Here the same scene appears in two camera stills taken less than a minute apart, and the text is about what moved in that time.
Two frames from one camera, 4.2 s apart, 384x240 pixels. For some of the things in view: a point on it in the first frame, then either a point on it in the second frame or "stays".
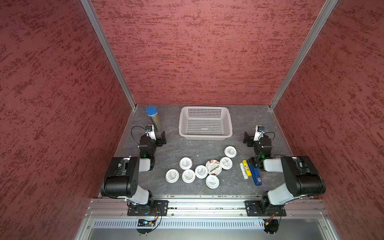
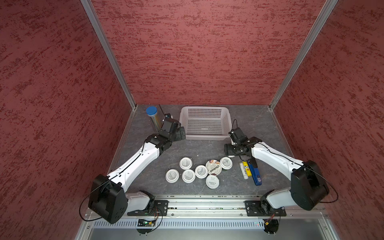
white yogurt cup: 201,171 stays
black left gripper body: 159,142 → 176,136
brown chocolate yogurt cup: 213,167 stays
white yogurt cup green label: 226,163 stays
